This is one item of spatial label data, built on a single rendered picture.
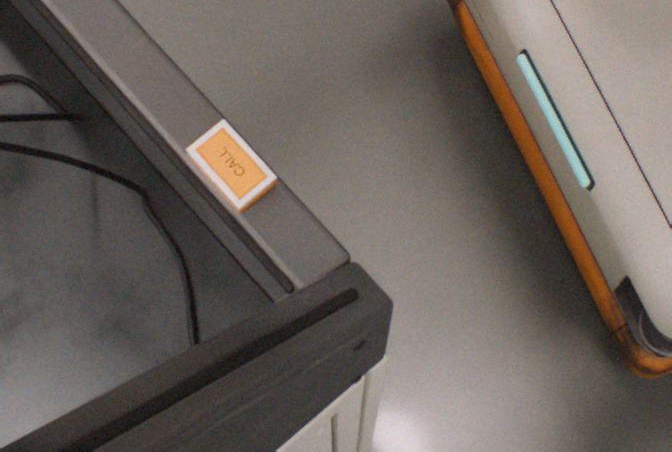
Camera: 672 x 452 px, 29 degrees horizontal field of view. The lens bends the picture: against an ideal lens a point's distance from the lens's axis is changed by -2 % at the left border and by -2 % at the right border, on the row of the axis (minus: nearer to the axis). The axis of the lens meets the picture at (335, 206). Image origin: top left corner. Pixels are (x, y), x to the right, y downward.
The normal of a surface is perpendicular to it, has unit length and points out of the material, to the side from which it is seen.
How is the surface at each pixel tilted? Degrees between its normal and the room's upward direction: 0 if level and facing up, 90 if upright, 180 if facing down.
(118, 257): 0
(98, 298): 0
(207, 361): 43
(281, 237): 0
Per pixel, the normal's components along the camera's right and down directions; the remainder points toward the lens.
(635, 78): 0.00, -0.30
